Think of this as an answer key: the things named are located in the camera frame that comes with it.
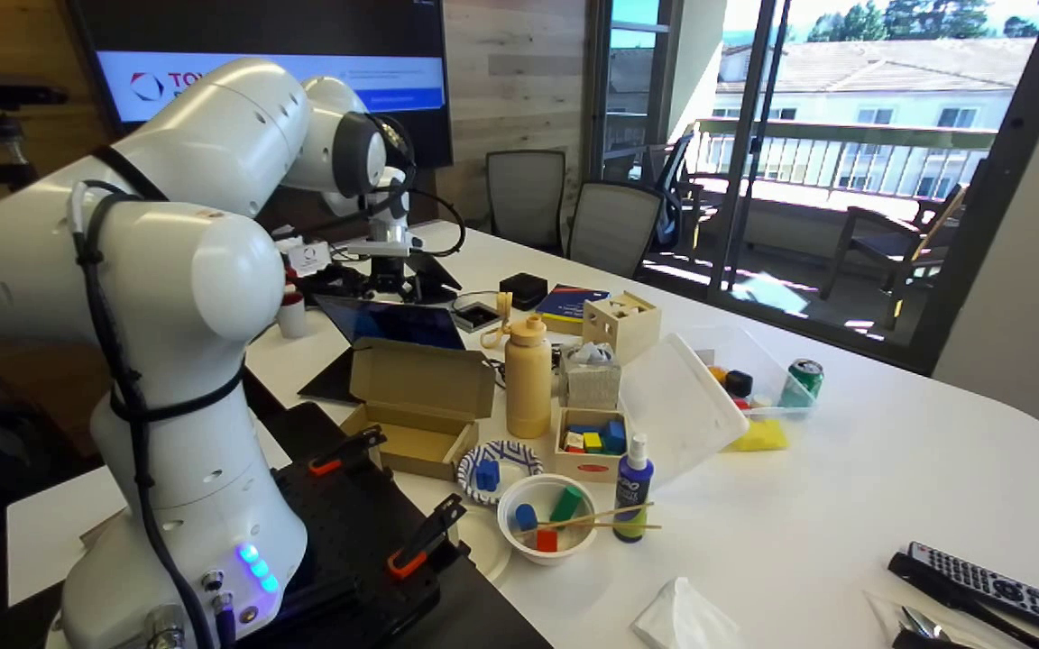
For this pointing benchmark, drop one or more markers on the small grey white container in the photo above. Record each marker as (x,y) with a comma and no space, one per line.
(593,385)

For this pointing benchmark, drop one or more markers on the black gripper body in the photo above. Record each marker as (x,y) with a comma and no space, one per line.
(393,271)

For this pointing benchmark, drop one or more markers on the blue patterned plate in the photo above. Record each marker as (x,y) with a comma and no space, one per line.
(517,460)

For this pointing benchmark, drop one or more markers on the wooden stick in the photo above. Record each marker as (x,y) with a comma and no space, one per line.
(593,520)

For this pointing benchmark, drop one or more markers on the black round object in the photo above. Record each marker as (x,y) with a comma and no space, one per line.
(736,385)

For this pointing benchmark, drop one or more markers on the blue glue bottle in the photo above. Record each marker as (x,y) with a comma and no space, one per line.
(632,487)

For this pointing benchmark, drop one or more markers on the metal cutlery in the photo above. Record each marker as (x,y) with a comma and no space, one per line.
(921,630)

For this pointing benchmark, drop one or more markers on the yellow squeeze bottle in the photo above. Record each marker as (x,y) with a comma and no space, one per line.
(529,380)

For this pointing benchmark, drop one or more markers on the white plastic tray lid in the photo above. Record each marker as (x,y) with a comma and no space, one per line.
(680,410)

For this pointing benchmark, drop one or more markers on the blue book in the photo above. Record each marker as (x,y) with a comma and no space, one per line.
(572,305)

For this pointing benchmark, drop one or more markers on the green block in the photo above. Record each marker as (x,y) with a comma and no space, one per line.
(567,504)

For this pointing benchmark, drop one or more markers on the white tub of coloured blocks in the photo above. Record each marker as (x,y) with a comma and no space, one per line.
(590,437)

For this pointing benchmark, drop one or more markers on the black orange clamp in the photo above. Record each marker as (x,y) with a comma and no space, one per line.
(427,544)
(344,454)

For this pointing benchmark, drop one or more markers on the white cup with red band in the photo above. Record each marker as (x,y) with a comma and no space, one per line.
(294,320)

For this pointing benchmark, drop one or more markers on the blue block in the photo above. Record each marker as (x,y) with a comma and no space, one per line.
(524,516)

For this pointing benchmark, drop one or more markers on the black robot base board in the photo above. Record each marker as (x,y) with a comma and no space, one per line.
(351,527)

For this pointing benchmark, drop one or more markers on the green drink can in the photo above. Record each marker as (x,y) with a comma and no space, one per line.
(803,385)

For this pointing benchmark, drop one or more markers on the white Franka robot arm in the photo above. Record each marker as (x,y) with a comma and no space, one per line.
(169,277)

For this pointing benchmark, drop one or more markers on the open cardboard box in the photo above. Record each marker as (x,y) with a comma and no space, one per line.
(418,398)

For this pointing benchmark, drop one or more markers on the white bowl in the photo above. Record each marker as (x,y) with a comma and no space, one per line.
(519,544)

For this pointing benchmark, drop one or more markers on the red block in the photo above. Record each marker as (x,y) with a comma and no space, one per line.
(546,540)

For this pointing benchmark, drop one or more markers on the grey office chair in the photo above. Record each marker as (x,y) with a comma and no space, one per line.
(529,200)
(615,224)

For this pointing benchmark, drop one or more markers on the small black box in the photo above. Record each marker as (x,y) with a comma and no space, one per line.
(524,291)

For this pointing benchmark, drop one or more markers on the white crumpled packaging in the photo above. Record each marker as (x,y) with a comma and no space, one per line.
(309,259)

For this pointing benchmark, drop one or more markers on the wooden box with holes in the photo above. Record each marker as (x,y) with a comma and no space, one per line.
(620,323)

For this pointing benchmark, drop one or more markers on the wall television screen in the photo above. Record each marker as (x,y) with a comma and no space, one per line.
(411,74)

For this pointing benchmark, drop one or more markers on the outdoor patio chair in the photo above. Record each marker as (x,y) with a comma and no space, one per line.
(886,246)

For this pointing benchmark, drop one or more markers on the yellow sponge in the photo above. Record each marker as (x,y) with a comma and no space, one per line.
(760,434)

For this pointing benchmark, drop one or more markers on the white napkin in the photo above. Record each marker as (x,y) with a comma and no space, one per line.
(684,620)

